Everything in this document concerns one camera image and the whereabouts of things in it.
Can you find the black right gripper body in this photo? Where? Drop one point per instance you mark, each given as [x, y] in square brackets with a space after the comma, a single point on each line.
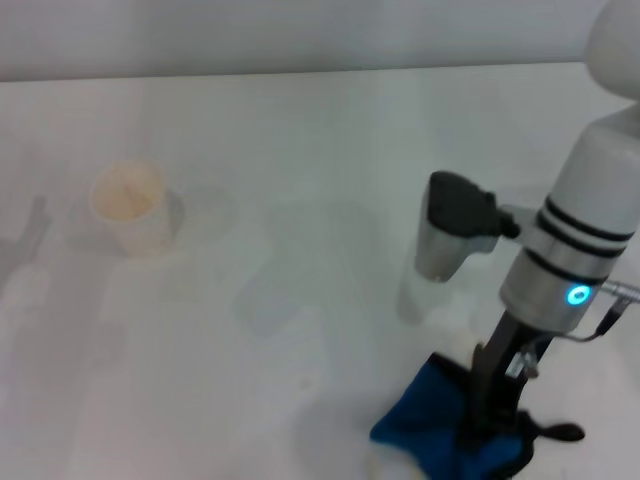
[515, 350]

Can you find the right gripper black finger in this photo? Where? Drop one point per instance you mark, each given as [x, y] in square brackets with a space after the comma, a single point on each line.
[506, 410]
[482, 390]

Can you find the blue rag with black trim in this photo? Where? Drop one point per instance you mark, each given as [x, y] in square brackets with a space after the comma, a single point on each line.
[420, 415]

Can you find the white paper cup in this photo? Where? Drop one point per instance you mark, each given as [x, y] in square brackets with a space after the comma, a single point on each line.
[135, 225]

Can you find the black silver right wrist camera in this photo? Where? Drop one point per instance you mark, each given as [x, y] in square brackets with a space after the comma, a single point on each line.
[460, 205]

